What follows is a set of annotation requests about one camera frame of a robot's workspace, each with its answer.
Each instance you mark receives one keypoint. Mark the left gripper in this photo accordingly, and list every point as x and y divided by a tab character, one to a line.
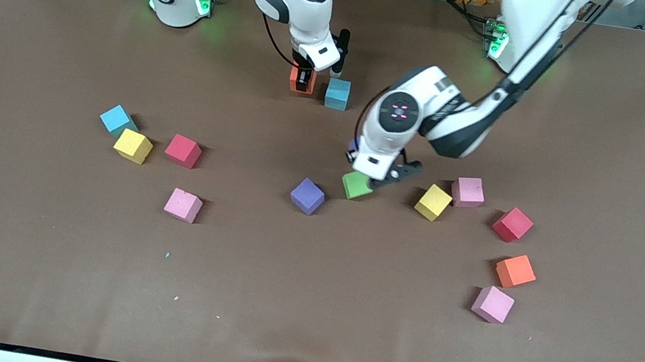
374	183

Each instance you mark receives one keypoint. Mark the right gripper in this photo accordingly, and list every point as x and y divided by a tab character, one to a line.
302	71

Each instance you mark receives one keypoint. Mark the purple foam cube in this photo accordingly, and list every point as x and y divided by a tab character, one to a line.
353	146
307	195

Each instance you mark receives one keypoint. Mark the green foam cube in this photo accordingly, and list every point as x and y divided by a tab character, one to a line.
355	186

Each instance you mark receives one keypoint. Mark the orange foam cube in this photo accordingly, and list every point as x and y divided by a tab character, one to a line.
515	270
293	81

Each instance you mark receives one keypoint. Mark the teal foam cube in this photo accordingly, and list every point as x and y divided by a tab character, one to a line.
337	94

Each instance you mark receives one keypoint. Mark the yellow foam cube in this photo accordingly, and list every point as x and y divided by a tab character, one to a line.
433	202
131	144

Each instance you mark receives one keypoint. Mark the red foam cube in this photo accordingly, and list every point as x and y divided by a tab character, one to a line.
512	224
182	150

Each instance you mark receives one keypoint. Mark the pink foam cube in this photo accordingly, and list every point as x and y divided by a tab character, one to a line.
182	205
468	191
492	304

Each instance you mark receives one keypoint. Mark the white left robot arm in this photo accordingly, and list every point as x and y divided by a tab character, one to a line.
535	20

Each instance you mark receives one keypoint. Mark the sky blue foam cube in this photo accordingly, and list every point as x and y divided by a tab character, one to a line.
114	118

